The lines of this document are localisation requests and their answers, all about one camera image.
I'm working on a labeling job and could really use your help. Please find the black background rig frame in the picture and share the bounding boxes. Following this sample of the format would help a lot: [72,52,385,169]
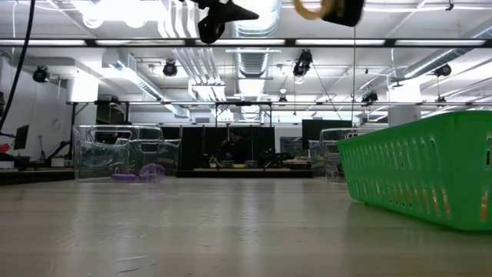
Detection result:
[65,99,492,128]

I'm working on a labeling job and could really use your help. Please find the green slotted plastic basket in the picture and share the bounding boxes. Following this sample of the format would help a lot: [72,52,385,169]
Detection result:
[336,110,492,232]

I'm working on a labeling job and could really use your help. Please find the black partition panels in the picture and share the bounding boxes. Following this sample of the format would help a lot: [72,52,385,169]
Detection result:
[159,125,276,171]

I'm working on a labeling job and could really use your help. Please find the black hanging cable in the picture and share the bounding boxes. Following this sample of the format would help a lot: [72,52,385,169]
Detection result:
[0,0,37,131]

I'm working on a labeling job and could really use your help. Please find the large black screen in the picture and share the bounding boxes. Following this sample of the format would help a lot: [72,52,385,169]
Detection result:
[301,118,354,150]

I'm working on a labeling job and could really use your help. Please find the clear acrylic bin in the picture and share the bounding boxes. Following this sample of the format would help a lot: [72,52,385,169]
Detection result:
[308,126,389,183]
[71,124,182,182]

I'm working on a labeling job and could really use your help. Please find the yellow spring keychain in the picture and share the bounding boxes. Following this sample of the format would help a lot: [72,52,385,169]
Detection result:
[293,0,336,22]
[399,187,450,216]

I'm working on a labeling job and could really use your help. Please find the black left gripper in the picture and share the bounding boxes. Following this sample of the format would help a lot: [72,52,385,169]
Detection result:
[188,0,261,45]

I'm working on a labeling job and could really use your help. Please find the person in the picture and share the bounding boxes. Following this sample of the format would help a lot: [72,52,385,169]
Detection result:
[219,130,251,165]

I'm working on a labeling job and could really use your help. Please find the small black monitor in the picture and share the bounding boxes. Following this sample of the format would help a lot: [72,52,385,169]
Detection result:
[13,124,30,151]

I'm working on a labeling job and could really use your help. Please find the silver ventilation duct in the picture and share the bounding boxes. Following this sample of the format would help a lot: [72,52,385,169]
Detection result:
[229,0,282,80]

